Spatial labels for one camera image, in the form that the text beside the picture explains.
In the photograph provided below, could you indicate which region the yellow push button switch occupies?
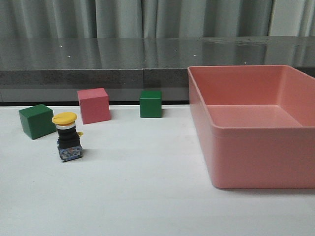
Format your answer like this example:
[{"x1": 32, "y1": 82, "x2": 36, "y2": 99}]
[{"x1": 52, "y1": 112, "x2": 83, "y2": 162}]

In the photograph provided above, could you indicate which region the right green cube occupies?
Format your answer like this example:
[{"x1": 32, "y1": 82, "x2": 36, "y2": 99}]
[{"x1": 139, "y1": 90, "x2": 162, "y2": 118}]

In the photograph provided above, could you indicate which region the green cube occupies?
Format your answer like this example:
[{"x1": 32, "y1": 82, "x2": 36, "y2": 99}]
[
  {"x1": 139, "y1": 90, "x2": 162, "y2": 118},
  {"x1": 19, "y1": 104, "x2": 56, "y2": 140}
]

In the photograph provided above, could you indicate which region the pink cube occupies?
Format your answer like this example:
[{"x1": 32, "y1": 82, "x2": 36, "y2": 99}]
[{"x1": 77, "y1": 88, "x2": 111, "y2": 124}]

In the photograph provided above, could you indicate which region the pink plastic bin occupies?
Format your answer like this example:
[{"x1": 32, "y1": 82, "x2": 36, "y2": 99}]
[{"x1": 188, "y1": 65, "x2": 315, "y2": 188}]

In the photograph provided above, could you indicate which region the dark grey glossy counter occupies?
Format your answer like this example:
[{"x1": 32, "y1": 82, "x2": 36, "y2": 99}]
[{"x1": 0, "y1": 36, "x2": 315, "y2": 106}]

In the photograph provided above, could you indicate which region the left green cube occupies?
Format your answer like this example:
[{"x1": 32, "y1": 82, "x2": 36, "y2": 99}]
[{"x1": 19, "y1": 104, "x2": 56, "y2": 140}]

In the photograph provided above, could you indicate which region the grey curtain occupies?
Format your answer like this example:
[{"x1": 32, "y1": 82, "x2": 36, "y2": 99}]
[{"x1": 0, "y1": 0, "x2": 315, "y2": 38}]

